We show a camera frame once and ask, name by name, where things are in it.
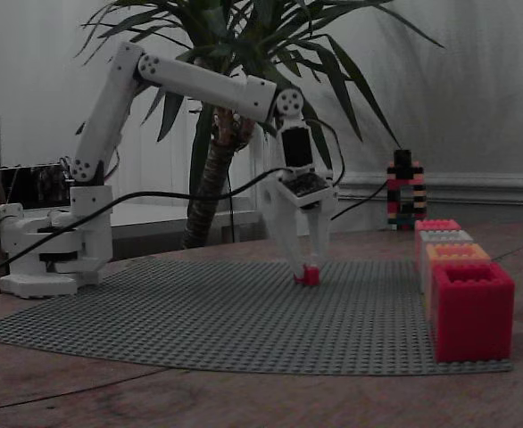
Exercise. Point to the dark display box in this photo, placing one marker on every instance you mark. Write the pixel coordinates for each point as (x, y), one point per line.
(38, 185)

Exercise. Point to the lego tower camera stand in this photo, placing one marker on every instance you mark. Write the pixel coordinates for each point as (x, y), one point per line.
(417, 191)

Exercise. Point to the tall palm plant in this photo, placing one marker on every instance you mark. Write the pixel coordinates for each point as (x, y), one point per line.
(212, 178)

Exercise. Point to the large pink lego block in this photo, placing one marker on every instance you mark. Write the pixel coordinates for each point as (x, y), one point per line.
(437, 225)

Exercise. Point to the red lego brick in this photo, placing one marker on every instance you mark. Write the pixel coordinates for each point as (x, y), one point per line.
(309, 276)

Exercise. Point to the grey lego baseplate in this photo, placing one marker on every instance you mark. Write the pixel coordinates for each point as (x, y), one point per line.
(199, 312)

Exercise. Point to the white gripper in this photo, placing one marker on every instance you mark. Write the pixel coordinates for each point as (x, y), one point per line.
(276, 199)

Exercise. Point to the grey lego block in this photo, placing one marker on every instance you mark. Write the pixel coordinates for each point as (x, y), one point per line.
(446, 236)

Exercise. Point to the orange lego block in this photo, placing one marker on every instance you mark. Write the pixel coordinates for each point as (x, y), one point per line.
(433, 255)

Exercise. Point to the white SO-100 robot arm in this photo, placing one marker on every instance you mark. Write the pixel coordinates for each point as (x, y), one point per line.
(199, 84)

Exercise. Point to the red lego block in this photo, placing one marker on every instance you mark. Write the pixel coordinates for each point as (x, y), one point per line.
(471, 321)

